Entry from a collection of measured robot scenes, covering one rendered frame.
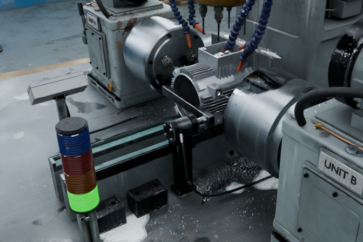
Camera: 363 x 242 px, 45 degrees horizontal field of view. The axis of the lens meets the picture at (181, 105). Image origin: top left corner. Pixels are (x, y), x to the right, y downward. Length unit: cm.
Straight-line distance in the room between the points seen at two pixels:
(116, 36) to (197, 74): 46
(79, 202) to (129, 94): 91
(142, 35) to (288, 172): 77
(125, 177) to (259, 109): 43
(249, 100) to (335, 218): 35
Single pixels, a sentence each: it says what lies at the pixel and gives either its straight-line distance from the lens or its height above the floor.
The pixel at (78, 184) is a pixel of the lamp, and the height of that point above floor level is 110.
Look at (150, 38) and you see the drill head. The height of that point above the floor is 114.
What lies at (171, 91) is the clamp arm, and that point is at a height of 103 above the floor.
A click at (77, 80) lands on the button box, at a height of 107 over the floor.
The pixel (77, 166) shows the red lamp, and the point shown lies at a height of 114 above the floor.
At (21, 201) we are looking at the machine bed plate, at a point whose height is 80.
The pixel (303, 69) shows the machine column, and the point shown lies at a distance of 139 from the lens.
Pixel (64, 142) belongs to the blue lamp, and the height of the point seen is 120.
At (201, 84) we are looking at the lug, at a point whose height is 109.
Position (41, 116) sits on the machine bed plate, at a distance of 181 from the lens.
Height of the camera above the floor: 162
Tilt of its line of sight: 28 degrees down
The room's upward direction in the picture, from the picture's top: 2 degrees counter-clockwise
